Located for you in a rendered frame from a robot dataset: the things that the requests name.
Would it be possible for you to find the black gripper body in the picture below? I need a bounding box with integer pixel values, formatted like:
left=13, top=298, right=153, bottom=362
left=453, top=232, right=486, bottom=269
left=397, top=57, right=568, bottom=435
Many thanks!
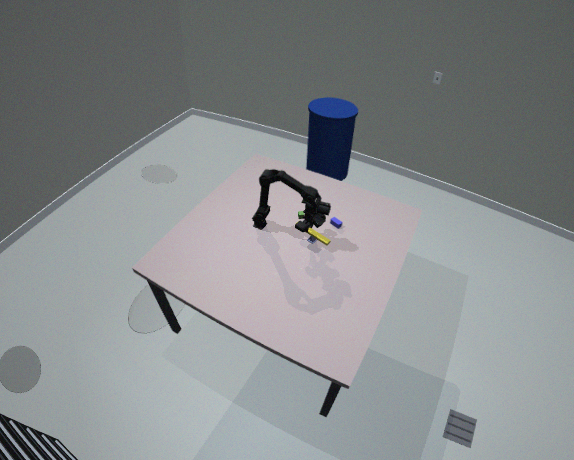
left=295, top=210, right=317, bottom=232

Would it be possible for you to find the yellow bar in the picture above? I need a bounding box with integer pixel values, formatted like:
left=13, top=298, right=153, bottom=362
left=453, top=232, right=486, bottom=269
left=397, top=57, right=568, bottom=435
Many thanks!
left=305, top=228, right=331, bottom=246

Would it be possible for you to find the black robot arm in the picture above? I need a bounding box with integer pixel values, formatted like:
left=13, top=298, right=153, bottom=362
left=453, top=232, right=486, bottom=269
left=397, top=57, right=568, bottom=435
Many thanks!
left=252, top=169, right=331, bottom=230

